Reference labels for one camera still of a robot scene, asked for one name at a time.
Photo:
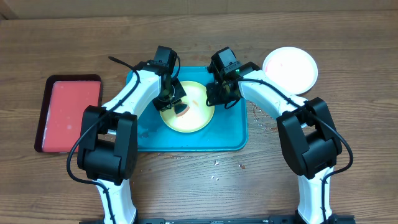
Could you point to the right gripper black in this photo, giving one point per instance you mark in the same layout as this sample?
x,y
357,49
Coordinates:
x,y
214,90

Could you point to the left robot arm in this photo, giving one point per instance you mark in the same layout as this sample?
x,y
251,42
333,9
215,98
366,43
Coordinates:
x,y
107,146

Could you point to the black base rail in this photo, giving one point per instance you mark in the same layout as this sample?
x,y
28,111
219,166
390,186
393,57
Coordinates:
x,y
276,219

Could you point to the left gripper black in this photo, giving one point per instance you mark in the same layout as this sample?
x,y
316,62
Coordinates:
x,y
180,92

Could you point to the yellow-green plate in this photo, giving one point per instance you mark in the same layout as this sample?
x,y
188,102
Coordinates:
x,y
196,115

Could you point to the dark tray with red liquid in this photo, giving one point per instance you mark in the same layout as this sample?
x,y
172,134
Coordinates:
x,y
64,101

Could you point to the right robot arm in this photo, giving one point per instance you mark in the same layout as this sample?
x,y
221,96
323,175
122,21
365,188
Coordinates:
x,y
307,133

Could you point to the teal plastic serving tray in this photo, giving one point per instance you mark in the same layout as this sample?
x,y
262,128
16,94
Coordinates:
x,y
227,130

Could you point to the white plate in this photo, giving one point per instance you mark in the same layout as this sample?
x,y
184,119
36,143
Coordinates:
x,y
291,68

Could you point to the dark green sponge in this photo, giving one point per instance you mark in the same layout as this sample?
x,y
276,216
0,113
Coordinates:
x,y
181,109

